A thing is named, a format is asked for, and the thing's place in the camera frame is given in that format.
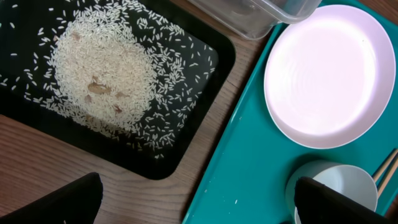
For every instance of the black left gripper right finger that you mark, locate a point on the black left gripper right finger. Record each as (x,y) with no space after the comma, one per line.
(318,204)

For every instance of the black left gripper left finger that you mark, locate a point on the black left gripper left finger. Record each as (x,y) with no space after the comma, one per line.
(76,202)

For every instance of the grey-green bowl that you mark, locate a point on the grey-green bowl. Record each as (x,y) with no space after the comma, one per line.
(350,181)

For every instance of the left wooden chopstick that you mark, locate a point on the left wooden chopstick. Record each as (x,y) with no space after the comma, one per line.
(384,165)

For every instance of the wooden chopstick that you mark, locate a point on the wooden chopstick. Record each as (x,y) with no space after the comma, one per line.
(384,165)
(388,173)

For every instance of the right wooden chopstick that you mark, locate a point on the right wooden chopstick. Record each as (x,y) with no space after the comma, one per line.
(388,173)

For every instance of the teal plastic tray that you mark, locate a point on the teal plastic tray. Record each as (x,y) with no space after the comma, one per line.
(246,178)

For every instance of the large pink plate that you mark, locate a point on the large pink plate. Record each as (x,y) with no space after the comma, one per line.
(329,78)

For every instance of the black tray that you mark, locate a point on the black tray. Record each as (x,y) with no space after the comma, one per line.
(192,124)

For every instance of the pile of rice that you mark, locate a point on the pile of rice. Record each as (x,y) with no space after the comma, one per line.
(116,68)

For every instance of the clear plastic bin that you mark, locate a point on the clear plastic bin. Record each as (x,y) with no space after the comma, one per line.
(253,19)

